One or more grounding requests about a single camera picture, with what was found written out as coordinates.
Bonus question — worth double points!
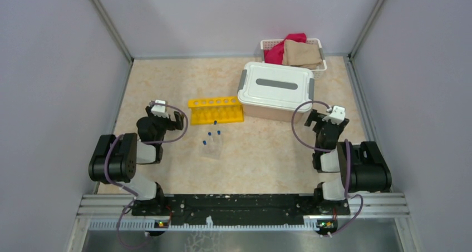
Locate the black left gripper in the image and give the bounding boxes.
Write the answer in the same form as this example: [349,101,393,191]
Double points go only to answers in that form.
[146,106,184,144]

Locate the white plastic tray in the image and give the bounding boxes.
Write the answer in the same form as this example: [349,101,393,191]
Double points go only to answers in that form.
[237,62,314,111]

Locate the yellow test tube rack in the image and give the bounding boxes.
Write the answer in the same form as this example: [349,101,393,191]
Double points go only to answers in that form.
[188,97,244,126]

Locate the pink plastic tub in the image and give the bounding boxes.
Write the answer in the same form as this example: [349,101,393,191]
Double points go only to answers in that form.
[242,105,294,122]

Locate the blue capped small tubes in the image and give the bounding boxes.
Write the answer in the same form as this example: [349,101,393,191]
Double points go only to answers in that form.
[203,120,222,146]

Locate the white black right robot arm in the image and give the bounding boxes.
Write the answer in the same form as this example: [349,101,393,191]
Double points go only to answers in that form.
[304,110,392,214]

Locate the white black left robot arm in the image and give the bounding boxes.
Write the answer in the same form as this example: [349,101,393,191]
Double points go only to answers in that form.
[88,102,188,215]

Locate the beige cloth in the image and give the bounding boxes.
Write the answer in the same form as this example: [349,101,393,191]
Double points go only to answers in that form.
[282,40,323,70]

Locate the red cloth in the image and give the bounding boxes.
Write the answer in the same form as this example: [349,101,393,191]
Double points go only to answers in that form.
[264,33,307,65]

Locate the white perforated basket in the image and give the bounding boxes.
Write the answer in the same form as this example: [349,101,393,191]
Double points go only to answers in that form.
[260,36,327,80]

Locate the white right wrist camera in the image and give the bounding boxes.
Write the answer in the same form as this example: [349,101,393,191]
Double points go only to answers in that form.
[322,105,346,125]

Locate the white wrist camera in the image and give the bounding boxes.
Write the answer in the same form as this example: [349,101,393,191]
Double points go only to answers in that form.
[149,100,169,118]
[322,105,346,125]

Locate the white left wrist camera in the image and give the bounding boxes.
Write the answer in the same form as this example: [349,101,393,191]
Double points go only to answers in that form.
[149,100,169,118]

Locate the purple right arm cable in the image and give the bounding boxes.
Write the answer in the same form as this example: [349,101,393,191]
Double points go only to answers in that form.
[290,100,365,238]

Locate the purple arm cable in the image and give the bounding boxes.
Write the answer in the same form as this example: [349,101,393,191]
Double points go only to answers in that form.
[104,102,189,250]
[290,100,365,238]

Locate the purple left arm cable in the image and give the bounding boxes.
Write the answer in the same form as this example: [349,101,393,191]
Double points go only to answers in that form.
[104,102,189,250]

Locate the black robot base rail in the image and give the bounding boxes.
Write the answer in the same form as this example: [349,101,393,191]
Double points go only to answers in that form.
[131,194,351,226]

